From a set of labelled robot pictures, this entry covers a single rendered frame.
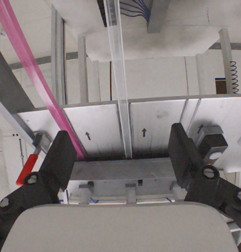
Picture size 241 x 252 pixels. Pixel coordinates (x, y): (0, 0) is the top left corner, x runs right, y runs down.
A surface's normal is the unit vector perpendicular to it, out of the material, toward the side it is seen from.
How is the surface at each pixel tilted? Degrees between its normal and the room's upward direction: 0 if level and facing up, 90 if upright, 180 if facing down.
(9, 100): 90
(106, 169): 134
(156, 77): 90
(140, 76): 90
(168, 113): 44
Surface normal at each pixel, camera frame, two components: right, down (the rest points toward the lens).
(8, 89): 1.00, -0.07
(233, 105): 0.00, 0.76
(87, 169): -0.09, -0.66
